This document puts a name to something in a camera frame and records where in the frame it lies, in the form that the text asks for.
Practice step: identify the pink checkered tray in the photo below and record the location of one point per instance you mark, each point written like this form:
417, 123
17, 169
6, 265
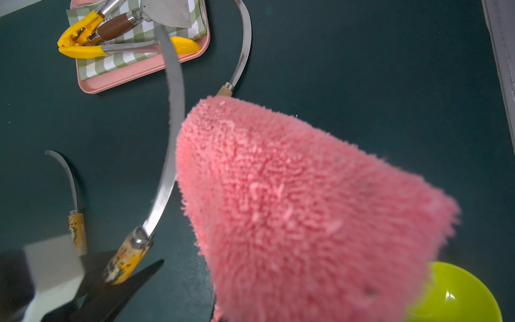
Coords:
99, 74

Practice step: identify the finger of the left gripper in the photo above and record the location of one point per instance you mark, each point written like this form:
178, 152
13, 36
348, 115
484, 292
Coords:
105, 302

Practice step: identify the lime green bowl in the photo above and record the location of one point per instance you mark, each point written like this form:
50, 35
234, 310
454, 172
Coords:
454, 294

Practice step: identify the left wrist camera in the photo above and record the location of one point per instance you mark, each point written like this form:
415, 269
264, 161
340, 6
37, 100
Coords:
56, 273

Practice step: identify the yellow tipped metal tongs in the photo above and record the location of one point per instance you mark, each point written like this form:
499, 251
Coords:
73, 42

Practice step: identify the small metal spatula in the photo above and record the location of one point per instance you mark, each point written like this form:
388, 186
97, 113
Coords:
171, 13

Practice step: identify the pink rag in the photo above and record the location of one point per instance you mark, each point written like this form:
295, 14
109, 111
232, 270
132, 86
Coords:
298, 225

